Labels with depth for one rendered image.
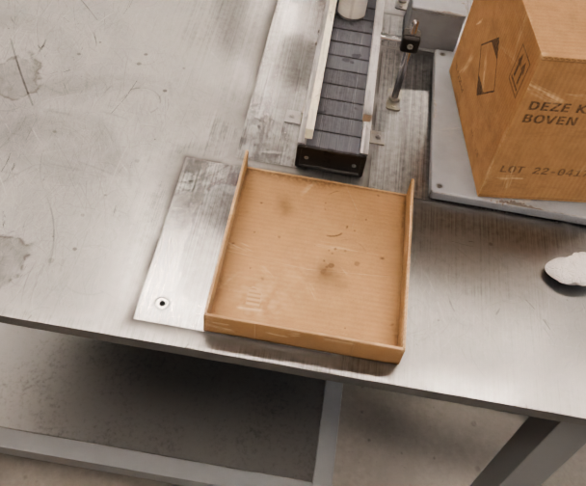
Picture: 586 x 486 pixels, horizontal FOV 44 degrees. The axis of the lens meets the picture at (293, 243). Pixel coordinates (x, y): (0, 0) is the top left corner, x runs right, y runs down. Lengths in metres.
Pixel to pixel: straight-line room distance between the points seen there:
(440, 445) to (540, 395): 0.88
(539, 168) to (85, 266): 0.67
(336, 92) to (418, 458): 0.98
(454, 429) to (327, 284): 0.96
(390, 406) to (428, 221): 0.84
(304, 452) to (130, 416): 0.37
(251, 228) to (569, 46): 0.49
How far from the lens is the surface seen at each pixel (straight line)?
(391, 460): 1.82
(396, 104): 1.29
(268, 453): 1.54
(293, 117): 1.22
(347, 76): 1.25
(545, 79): 1.01
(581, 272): 1.11
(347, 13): 1.36
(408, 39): 1.21
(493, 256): 1.11
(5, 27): 1.43
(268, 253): 1.03
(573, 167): 1.15
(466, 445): 1.89
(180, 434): 1.56
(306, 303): 0.99
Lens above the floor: 1.66
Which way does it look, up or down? 52 degrees down
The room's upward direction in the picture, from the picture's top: 9 degrees clockwise
